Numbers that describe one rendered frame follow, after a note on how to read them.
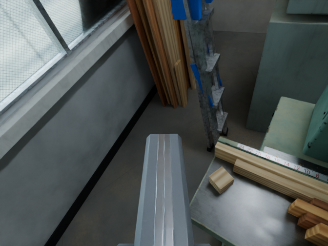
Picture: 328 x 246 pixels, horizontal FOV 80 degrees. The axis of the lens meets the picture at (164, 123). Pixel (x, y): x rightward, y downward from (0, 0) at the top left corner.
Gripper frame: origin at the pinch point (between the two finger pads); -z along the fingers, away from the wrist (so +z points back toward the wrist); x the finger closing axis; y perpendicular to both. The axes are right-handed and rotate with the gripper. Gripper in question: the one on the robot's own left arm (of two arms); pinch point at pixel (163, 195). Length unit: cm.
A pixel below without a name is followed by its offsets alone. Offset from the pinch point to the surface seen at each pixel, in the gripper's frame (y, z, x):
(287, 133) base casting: -37, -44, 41
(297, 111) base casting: -34, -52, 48
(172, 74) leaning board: -66, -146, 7
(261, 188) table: -34.7, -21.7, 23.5
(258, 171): -30.4, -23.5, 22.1
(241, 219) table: -37.2, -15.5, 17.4
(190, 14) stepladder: -10, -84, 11
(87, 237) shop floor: -138, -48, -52
